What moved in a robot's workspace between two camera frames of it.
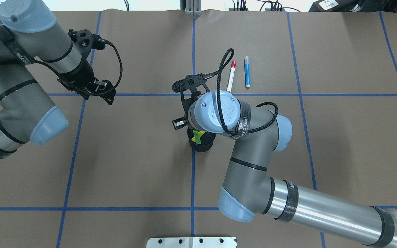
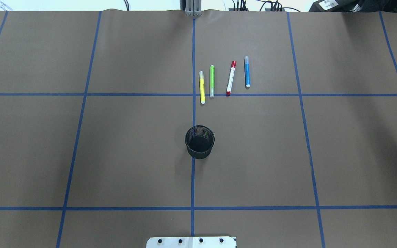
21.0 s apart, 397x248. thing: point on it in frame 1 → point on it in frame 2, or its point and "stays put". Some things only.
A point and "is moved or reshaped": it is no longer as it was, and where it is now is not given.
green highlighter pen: [197, 136] → [212, 81]
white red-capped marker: [233, 65] stays put
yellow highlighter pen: [200, 133] is moved or reshaped
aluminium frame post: [193, 8] stays put
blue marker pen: [247, 72] stays put
